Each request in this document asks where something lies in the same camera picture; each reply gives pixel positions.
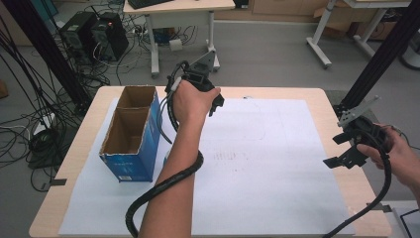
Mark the black keyboard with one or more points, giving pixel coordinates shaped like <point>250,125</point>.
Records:
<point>147,2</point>

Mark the white power strip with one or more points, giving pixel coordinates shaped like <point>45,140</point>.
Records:
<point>44,124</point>

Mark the wooden desk with white legs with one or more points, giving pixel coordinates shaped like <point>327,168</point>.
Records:
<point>185,6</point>

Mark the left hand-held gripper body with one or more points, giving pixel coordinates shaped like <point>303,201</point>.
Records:
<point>199,78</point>

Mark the small blue item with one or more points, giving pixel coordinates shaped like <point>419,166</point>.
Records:
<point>166,158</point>

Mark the black metal frame post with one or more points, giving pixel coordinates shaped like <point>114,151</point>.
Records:
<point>43,46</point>
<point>383,56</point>

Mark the light wooden table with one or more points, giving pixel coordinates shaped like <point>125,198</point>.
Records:
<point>333,99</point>

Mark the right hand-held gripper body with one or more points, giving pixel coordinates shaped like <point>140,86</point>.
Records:
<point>361,130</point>

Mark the person's right hand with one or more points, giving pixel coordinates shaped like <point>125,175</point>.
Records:
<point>396,158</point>

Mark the person's left hand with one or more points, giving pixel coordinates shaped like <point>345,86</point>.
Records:
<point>190,104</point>

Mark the white paper sheet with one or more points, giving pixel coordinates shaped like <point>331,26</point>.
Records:
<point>264,172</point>

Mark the white metal desk frame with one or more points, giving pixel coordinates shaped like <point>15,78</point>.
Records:
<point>325,29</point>

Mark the blue cardboard box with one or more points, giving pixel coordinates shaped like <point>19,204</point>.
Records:
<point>138,145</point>

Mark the black table bracket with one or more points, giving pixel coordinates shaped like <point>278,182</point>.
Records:
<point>379,207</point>
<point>54,182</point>

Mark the brown cardboard boxes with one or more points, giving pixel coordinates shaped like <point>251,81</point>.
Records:
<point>383,28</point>

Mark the black computer tower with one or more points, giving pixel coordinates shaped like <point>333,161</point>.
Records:
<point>110,36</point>
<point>77,36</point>

